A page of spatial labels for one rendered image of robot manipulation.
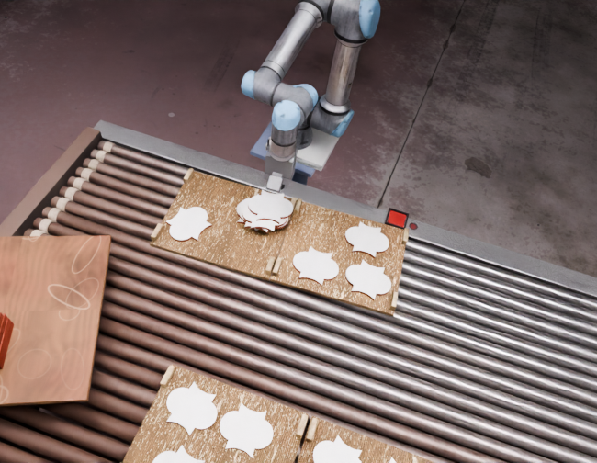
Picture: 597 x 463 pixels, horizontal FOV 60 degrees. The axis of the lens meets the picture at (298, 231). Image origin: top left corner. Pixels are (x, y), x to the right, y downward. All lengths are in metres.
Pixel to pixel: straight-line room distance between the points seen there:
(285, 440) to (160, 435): 0.33
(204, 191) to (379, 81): 2.44
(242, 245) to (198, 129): 1.83
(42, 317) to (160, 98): 2.39
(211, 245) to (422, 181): 1.95
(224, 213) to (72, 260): 0.52
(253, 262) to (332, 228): 0.31
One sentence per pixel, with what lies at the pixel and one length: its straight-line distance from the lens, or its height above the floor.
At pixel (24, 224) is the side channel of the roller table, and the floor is 0.94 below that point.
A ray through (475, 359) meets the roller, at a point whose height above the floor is 0.92.
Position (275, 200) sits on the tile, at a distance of 1.77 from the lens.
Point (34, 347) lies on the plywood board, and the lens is 1.53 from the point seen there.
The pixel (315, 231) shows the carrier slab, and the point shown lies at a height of 0.94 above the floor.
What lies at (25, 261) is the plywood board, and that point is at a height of 1.04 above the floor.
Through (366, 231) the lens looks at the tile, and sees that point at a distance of 1.81.
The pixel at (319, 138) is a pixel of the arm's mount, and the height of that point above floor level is 0.90.
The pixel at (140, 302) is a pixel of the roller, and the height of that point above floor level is 0.92.
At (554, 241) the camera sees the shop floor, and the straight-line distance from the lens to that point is 3.48.
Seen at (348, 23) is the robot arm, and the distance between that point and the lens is 1.74.
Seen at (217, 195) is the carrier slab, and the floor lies 0.94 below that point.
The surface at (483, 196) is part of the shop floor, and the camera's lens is 3.49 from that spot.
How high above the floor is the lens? 2.36
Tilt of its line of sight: 53 degrees down
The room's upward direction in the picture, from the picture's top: 10 degrees clockwise
